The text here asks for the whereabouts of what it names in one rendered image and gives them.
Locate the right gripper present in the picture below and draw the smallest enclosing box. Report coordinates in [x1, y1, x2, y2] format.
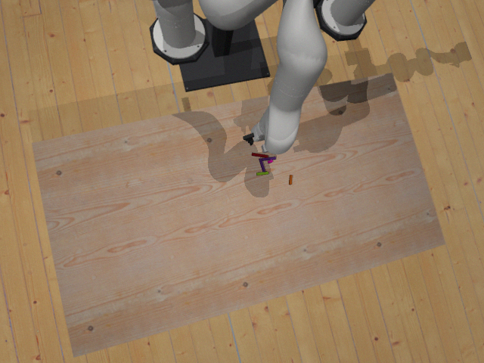
[243, 123, 265, 145]

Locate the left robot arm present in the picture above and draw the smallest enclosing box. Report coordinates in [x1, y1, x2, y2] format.
[321, 0, 376, 36]

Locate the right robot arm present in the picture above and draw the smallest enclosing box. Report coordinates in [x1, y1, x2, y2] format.
[153, 0, 327, 154]

